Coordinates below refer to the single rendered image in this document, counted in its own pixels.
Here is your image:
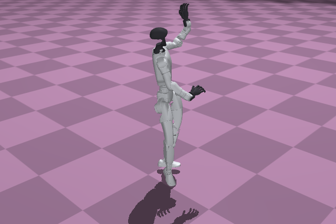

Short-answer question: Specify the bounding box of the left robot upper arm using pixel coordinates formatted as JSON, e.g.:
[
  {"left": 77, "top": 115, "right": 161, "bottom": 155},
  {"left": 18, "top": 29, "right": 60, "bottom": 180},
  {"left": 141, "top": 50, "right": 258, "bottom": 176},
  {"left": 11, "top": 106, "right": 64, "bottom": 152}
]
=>
[{"left": 165, "top": 38, "right": 183, "bottom": 50}]

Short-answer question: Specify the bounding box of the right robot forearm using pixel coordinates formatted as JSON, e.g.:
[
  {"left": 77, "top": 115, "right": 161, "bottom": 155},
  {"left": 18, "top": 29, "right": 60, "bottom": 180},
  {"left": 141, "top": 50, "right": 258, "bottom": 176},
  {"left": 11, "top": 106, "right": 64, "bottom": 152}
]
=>
[{"left": 170, "top": 82, "right": 193, "bottom": 101}]

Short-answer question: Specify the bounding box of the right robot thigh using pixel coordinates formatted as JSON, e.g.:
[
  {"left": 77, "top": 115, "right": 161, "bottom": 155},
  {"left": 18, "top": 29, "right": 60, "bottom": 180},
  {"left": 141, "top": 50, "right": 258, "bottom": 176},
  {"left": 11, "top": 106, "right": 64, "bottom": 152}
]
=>
[{"left": 154, "top": 98, "right": 175, "bottom": 148}]

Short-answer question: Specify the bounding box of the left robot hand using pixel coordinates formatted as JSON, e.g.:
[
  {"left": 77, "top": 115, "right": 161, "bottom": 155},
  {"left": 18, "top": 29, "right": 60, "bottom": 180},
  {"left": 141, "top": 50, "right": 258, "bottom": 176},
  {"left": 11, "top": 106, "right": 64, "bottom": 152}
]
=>
[{"left": 179, "top": 3, "right": 190, "bottom": 27}]

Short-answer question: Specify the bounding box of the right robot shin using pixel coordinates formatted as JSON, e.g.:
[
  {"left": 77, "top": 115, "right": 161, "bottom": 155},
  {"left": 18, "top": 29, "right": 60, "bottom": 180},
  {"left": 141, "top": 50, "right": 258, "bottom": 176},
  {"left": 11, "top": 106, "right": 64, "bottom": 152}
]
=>
[{"left": 163, "top": 140, "right": 174, "bottom": 175}]

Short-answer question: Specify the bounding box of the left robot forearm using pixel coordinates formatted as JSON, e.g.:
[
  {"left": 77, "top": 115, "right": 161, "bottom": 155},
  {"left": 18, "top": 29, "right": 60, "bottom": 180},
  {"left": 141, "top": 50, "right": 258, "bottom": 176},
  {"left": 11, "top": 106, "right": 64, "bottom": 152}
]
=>
[{"left": 176, "top": 20, "right": 191, "bottom": 40}]

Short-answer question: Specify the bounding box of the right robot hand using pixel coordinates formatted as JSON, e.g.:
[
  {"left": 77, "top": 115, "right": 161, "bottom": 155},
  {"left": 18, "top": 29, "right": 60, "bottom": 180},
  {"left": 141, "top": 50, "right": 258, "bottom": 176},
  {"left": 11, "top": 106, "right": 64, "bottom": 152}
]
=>
[{"left": 189, "top": 85, "right": 206, "bottom": 101}]

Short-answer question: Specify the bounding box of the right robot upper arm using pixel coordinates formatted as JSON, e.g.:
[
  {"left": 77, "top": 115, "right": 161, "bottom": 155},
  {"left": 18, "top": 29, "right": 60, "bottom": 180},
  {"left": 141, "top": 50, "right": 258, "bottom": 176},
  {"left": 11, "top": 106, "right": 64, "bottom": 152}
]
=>
[{"left": 156, "top": 57, "right": 173, "bottom": 91}]

